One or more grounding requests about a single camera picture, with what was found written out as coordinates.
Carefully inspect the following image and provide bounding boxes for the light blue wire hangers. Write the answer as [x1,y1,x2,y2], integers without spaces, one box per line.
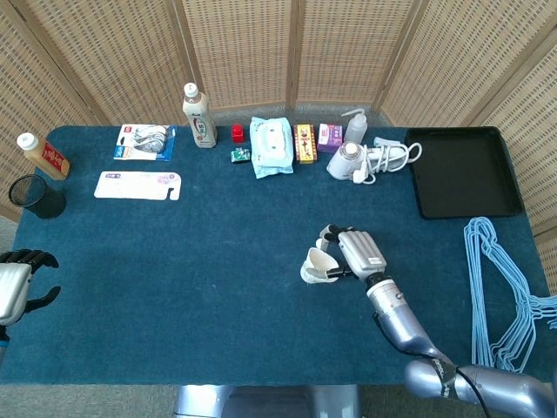
[463,216,557,374]

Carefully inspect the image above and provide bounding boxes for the white round jar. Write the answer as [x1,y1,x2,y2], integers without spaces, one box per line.
[299,246,340,285]

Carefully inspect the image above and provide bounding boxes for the blue carpeted table top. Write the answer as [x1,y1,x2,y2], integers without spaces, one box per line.
[0,125,552,387]

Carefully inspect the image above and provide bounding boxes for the purple box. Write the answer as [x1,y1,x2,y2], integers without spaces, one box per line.
[316,123,345,154]

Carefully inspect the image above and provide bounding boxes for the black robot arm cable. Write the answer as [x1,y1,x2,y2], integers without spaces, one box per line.
[372,313,493,418]

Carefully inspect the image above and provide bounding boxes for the black mesh pen holder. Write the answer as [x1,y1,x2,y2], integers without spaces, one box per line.
[8,173,68,220]

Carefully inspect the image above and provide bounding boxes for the tall milk tea bottle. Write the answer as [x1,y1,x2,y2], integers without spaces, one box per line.
[181,82,218,150]

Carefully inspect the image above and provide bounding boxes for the brown drink bottle red label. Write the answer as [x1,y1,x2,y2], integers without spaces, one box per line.
[16,132,71,181]

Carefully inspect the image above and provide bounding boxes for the flat white card package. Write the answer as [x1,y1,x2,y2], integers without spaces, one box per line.
[93,170,182,202]

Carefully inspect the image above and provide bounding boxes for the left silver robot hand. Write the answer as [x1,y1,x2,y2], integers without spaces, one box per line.
[0,248,62,327]

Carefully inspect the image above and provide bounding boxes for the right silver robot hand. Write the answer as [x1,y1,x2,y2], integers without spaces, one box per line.
[316,224,387,282]

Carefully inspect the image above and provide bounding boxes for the blue blister pack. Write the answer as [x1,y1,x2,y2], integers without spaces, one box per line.
[113,124,178,163]

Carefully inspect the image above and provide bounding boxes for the yellow and red box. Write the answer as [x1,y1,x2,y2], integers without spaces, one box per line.
[293,124,318,165]

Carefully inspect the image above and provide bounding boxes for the white hair dryer cable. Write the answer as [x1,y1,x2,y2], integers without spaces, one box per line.
[351,137,423,185]

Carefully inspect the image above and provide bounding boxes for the white hair dryer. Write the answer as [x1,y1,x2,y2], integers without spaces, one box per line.
[325,139,410,180]

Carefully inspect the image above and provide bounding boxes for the clear plastic wash bottle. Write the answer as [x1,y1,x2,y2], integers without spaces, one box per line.
[340,108,369,145]

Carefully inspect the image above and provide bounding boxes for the woven wooden folding screen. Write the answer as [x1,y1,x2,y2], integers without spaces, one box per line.
[0,0,557,297]

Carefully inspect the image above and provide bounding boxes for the black plastic tray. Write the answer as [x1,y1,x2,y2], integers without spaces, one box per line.
[404,125,525,220]

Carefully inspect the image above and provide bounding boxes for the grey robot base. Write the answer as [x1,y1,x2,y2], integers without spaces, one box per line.
[172,384,362,418]

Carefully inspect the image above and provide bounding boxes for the light blue wet wipes pack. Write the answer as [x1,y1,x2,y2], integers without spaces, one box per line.
[249,115,295,180]

